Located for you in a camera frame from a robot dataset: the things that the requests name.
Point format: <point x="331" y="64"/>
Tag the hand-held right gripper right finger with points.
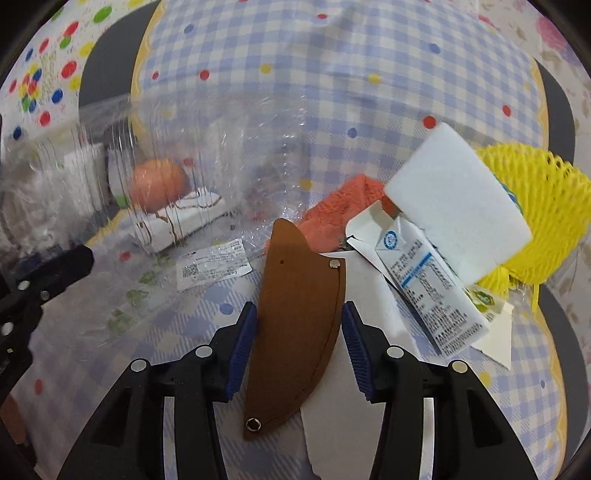
<point x="358" y="355"/>

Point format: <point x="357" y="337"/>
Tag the white torn card piece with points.
<point x="498" y="337"/>

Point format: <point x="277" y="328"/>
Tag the polka dot wall cloth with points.
<point x="46" y="74"/>

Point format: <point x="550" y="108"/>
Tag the blue checked tablecloth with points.
<point x="323" y="92"/>

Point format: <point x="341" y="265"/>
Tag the white foam block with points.
<point x="457" y="203"/>

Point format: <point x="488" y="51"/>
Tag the orange fluffy cloth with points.
<point x="341" y="207"/>

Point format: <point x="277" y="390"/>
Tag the yellow foam fruit net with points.
<point x="545" y="198"/>

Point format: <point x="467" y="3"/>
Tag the red-orange apple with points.
<point x="157" y="184"/>

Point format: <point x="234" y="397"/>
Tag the brown leather knife sheath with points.
<point x="295" y="332"/>

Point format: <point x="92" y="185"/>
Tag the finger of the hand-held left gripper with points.
<point x="64" y="267"/>

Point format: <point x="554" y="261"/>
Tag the white milk carton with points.
<point x="425" y="286"/>

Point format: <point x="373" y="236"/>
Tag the clear plastic bag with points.
<point x="212" y="265"/>

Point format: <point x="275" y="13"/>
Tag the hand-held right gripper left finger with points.
<point x="240" y="353"/>

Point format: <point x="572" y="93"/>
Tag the dark grey table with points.
<point x="104" y="60"/>

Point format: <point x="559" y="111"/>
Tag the white paper sheet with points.
<point x="378" y="295"/>

